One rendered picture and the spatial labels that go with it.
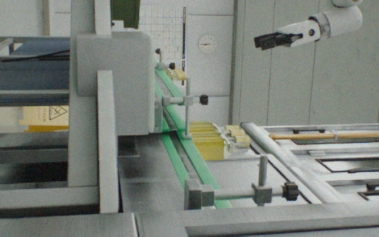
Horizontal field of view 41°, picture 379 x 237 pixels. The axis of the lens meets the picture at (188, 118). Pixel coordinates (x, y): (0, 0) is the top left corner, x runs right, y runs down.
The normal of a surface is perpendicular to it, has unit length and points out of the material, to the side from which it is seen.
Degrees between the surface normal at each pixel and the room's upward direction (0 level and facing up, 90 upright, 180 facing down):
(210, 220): 90
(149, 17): 90
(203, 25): 90
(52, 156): 90
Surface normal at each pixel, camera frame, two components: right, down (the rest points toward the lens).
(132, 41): 0.18, 0.25
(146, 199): 0.03, -0.97
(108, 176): 0.13, -0.59
